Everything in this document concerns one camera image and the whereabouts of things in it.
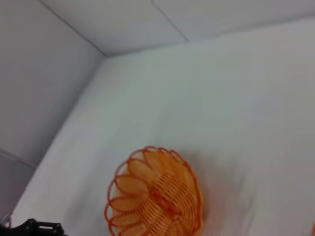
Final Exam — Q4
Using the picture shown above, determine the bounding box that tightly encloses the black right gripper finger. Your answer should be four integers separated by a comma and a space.
0, 218, 65, 236

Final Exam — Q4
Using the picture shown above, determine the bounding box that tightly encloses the orange wire basket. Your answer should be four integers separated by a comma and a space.
105, 146, 205, 236

